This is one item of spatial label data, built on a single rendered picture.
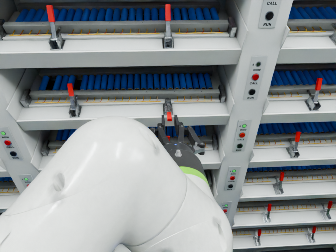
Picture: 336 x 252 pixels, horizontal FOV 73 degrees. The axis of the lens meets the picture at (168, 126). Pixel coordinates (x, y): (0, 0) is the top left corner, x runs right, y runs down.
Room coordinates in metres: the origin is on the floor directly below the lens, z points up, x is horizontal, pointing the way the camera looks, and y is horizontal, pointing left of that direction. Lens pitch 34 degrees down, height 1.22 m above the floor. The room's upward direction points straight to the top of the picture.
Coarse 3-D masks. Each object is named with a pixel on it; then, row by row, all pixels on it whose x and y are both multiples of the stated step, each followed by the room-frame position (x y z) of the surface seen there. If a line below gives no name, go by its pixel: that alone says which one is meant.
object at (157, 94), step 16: (32, 96) 0.60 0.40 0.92; (48, 96) 0.60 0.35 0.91; (64, 96) 0.61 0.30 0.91; (80, 96) 0.61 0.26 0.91; (96, 96) 0.61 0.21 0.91; (112, 96) 0.61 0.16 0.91; (128, 96) 0.61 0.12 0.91; (144, 96) 0.61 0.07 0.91; (160, 96) 0.62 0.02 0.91; (176, 96) 0.62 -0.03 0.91; (192, 96) 0.62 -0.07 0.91; (208, 96) 0.62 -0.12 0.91
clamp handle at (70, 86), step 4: (68, 84) 0.57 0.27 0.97; (72, 84) 0.58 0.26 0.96; (68, 88) 0.57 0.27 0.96; (72, 88) 0.57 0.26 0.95; (68, 92) 0.57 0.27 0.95; (72, 92) 0.57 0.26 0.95; (72, 96) 0.57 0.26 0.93; (72, 100) 0.56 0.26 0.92; (72, 104) 0.56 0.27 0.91; (72, 108) 0.56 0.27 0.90
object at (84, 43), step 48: (0, 0) 0.66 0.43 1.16; (48, 0) 0.71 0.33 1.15; (96, 0) 0.72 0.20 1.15; (144, 0) 0.72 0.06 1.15; (192, 0) 0.73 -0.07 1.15; (0, 48) 0.55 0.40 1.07; (48, 48) 0.56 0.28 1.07; (96, 48) 0.56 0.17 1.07; (144, 48) 0.56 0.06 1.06; (192, 48) 0.57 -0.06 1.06; (240, 48) 0.57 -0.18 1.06
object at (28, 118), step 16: (32, 80) 0.68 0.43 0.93; (224, 80) 0.66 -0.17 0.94; (16, 96) 0.57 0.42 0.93; (224, 96) 0.60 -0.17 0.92; (16, 112) 0.55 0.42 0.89; (32, 112) 0.56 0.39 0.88; (48, 112) 0.56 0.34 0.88; (64, 112) 0.57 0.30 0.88; (96, 112) 0.57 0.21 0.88; (112, 112) 0.57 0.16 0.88; (128, 112) 0.57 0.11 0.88; (144, 112) 0.57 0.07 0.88; (160, 112) 0.57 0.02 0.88; (176, 112) 0.57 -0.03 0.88; (192, 112) 0.57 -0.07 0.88; (208, 112) 0.57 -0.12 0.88; (224, 112) 0.58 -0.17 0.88; (32, 128) 0.55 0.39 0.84; (48, 128) 0.55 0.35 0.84; (64, 128) 0.55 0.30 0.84
